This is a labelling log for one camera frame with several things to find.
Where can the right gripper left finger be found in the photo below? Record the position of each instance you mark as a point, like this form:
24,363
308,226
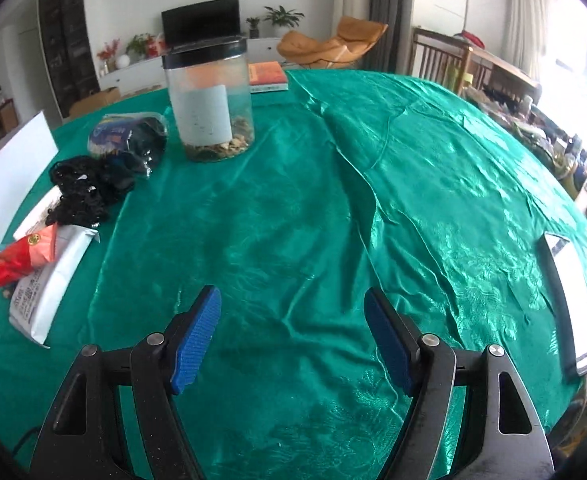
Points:
83,434

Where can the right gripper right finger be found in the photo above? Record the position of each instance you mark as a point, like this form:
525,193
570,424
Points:
501,436

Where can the white paper packet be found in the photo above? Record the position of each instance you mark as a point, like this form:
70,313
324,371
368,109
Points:
38,296

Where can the black smartphone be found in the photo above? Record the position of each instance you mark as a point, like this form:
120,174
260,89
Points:
564,270

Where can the red snack packet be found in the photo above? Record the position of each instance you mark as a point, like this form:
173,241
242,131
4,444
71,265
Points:
30,253

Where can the white cardboard box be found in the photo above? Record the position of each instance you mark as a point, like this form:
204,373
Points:
22,160

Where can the green satin tablecloth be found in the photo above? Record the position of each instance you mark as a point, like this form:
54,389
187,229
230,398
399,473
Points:
354,180

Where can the brown cardboard box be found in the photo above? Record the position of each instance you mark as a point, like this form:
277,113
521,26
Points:
94,102

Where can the white tv cabinet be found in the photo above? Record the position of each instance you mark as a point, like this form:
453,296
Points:
149,74

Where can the dark wooden chair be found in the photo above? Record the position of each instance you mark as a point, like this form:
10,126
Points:
456,64

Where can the red flower arrangement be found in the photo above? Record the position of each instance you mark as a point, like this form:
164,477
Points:
107,56

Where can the clear jar black lid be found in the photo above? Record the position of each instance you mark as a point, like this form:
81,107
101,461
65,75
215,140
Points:
209,89

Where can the orange paperback book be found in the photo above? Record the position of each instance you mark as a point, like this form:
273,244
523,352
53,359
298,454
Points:
267,77

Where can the orange lounge chair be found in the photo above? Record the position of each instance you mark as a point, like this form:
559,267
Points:
353,39

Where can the dark glass display cabinet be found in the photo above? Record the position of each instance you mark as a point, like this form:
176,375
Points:
67,53

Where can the black flat television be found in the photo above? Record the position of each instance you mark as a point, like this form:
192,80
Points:
200,21

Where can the green potted plant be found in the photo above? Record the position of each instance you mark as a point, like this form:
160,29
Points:
282,20

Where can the grey curtain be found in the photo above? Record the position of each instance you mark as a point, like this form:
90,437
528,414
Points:
391,53

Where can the bag of black hair ties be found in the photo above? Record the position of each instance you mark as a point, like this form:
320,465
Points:
136,141

